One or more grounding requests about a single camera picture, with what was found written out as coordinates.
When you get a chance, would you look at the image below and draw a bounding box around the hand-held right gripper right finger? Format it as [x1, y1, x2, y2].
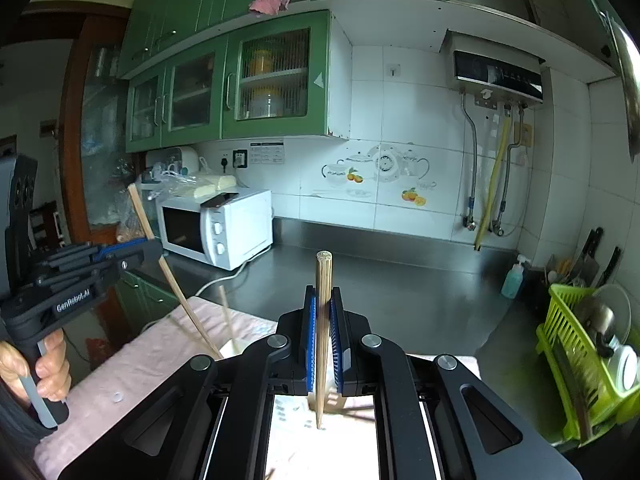
[329, 285, 583, 480]

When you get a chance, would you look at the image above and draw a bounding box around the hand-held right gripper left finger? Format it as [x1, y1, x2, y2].
[57, 285, 318, 480]

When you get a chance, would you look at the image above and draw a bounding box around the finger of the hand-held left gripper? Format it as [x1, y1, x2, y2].
[35, 245, 165, 288]
[47, 241, 160, 268]

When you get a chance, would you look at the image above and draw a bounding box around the brown wooden chopstick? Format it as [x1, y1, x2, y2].
[218, 284, 245, 356]
[314, 250, 334, 431]
[127, 183, 225, 361]

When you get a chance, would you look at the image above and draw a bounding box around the person's left hand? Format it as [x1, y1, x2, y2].
[0, 330, 71, 402]

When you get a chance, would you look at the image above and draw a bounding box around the green base cabinet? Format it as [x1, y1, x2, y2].
[115, 270, 181, 331]

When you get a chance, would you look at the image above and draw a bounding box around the crumpled clear plastic bag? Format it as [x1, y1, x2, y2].
[116, 185, 156, 246]

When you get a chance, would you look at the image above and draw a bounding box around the black smartphone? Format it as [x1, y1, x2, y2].
[200, 191, 240, 209]

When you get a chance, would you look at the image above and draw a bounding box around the clear bag of food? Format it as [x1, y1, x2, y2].
[167, 170, 237, 200]

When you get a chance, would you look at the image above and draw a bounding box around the white microwave oven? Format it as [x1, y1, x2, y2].
[157, 189, 274, 272]

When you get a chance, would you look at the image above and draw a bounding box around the white kitchen appliance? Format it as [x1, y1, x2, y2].
[146, 146, 199, 186]

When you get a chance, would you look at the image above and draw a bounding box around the brown wooden display cabinet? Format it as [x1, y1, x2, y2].
[57, 15, 136, 246]

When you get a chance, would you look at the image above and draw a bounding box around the teapot and fruit tile decal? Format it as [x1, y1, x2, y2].
[320, 142, 433, 208]

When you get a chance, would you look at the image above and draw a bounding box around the blue soap pump bottle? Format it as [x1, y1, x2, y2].
[501, 254, 530, 300]

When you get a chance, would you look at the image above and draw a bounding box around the yellow gas pipe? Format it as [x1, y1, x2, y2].
[474, 105, 513, 252]

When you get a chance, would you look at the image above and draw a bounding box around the green plastic dish rack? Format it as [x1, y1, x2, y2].
[535, 282, 640, 448]

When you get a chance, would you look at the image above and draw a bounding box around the steel ladle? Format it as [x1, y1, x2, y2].
[580, 296, 617, 356]

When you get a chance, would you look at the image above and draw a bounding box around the white bowl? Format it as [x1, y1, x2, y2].
[607, 342, 640, 393]

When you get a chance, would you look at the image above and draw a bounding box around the white microwave power cable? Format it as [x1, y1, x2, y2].
[194, 259, 253, 298]

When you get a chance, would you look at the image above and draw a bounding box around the printed wall notice label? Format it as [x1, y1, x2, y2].
[250, 141, 287, 166]

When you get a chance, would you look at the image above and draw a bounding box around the green glass-door wall cabinet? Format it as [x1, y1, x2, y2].
[125, 9, 353, 155]

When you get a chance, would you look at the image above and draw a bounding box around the braided metal hose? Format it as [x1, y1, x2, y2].
[492, 105, 526, 238]
[460, 91, 478, 231]

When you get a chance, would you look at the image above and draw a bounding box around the black handled kitchen knife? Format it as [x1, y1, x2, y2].
[597, 246, 622, 288]
[575, 227, 604, 286]

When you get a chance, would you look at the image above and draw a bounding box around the wall water heater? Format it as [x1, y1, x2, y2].
[441, 30, 551, 109]

